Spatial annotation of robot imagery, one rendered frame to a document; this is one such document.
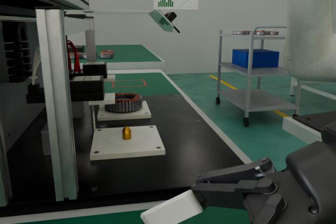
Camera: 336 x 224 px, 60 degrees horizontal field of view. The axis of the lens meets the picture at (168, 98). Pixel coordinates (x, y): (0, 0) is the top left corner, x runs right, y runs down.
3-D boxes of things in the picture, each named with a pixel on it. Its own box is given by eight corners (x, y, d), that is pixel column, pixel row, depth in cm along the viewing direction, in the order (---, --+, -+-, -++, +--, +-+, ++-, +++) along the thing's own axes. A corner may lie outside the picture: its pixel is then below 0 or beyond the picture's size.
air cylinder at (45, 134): (74, 140, 67) (72, 117, 66) (69, 154, 60) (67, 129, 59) (51, 141, 66) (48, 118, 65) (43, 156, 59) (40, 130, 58)
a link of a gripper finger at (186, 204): (191, 192, 34) (190, 188, 34) (139, 216, 35) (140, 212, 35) (203, 212, 34) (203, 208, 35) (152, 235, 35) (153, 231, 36)
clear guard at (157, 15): (165, 31, 101) (165, 13, 99) (180, 33, 78) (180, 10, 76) (67, 31, 95) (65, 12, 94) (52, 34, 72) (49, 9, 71)
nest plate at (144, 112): (145, 104, 97) (145, 100, 97) (151, 118, 83) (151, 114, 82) (99, 106, 95) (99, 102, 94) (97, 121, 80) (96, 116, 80)
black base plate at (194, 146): (180, 99, 112) (180, 93, 111) (259, 190, 51) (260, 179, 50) (51, 105, 104) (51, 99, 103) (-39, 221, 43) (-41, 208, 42)
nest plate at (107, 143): (155, 129, 74) (155, 124, 74) (165, 155, 60) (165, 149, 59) (95, 133, 71) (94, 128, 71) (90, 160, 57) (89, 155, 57)
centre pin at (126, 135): (130, 136, 66) (130, 125, 66) (131, 139, 64) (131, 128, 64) (122, 136, 66) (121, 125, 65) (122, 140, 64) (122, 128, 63)
